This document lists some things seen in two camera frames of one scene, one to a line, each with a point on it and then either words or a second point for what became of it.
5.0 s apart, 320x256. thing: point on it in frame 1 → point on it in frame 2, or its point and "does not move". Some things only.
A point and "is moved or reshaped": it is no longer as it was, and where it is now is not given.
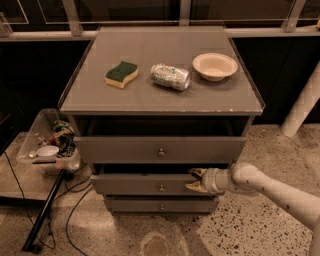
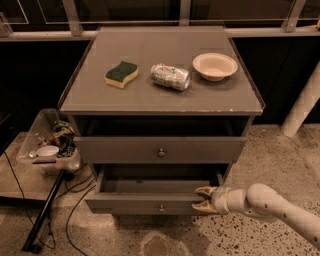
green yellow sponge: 118,75 does not move
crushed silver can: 170,76 does not move
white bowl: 214,66 does not move
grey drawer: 157,184 is moved or reshaped
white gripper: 209,180 → 220,199
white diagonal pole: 308,98 does not move
